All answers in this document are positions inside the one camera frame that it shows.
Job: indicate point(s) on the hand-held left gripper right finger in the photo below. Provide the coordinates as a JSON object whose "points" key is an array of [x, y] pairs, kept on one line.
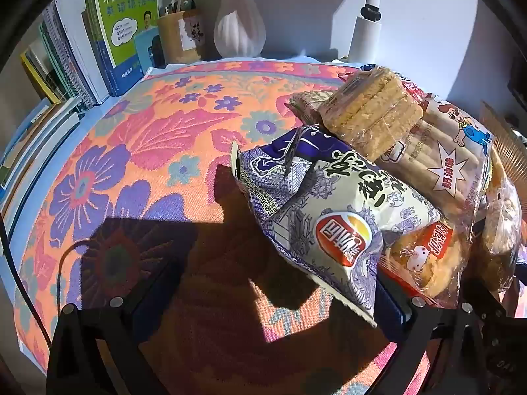
{"points": [[397, 308]]}

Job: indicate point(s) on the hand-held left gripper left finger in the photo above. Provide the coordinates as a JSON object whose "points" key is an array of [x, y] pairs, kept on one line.
{"points": [[162, 284]]}

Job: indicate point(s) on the purple white chips bag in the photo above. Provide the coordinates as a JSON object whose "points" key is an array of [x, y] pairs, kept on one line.
{"points": [[329, 222]]}

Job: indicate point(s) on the red label rice cracker packet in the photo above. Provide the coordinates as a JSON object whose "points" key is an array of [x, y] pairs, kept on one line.
{"points": [[424, 263]]}

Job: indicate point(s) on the clear puffed snack packet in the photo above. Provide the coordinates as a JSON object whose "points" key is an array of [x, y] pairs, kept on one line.
{"points": [[498, 234]]}

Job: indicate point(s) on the floral tablecloth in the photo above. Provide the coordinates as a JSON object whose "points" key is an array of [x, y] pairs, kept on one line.
{"points": [[144, 152]]}

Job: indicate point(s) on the cartoon print breadstick packet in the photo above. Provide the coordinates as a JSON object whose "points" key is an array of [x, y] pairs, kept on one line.
{"points": [[448, 152]]}

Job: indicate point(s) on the stack of flat books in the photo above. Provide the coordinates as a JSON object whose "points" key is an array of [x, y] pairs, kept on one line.
{"points": [[33, 140]]}

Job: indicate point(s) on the brown brittle cake packet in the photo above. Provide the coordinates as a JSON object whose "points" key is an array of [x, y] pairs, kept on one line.
{"points": [[370, 115]]}

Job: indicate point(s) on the brown wafer packet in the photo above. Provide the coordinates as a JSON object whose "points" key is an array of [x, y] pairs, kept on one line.
{"points": [[306, 103]]}

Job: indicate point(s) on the light blue box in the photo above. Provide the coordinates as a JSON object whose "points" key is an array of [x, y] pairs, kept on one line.
{"points": [[142, 49]]}

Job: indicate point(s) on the wooden pen holder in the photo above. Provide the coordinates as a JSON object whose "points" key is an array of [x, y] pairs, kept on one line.
{"points": [[173, 41]]}

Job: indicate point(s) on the row of upright books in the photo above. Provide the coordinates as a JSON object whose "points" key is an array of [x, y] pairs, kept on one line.
{"points": [[70, 49]]}

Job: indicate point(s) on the white ribbed vase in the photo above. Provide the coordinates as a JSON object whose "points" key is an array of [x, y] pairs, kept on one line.
{"points": [[238, 24]]}

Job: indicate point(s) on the green cover book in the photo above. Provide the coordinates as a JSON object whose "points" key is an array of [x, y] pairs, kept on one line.
{"points": [[123, 16]]}

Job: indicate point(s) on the white desk lamp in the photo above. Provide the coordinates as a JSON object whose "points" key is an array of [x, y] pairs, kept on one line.
{"points": [[364, 37]]}

